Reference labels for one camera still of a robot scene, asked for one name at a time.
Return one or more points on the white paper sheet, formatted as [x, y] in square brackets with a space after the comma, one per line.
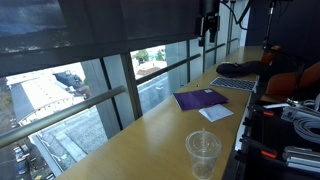
[216, 112]

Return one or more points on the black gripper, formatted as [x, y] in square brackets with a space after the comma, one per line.
[212, 22]

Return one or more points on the black stand pole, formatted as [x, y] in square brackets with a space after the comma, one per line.
[269, 23]

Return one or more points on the clear plastic cup with lid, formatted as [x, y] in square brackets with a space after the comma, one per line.
[203, 160]

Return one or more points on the dark window handrail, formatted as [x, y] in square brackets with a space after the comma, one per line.
[166, 68]

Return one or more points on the black fabric bag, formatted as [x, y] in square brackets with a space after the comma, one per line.
[238, 69]

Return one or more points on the flat grey keyboard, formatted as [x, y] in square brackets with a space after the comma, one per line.
[233, 83]

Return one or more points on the silver metal bars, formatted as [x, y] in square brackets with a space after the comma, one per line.
[301, 160]

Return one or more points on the black equipment cart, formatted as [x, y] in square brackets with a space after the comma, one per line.
[266, 133]

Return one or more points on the black clamp with orange tip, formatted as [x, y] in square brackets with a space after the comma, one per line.
[263, 112]
[263, 148]

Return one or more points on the long grey window handrail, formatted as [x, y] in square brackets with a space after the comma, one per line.
[63, 113]

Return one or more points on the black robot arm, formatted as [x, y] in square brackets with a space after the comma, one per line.
[209, 6]

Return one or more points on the clear drinking straw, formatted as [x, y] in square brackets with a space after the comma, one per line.
[203, 136]

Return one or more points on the purple file holder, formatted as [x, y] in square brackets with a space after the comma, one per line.
[196, 99]

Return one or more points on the grey power adapter box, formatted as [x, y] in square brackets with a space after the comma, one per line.
[293, 113]

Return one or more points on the dark roller window blind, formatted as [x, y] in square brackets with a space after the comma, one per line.
[100, 23]

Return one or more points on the orange chair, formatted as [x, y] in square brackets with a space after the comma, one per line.
[283, 83]

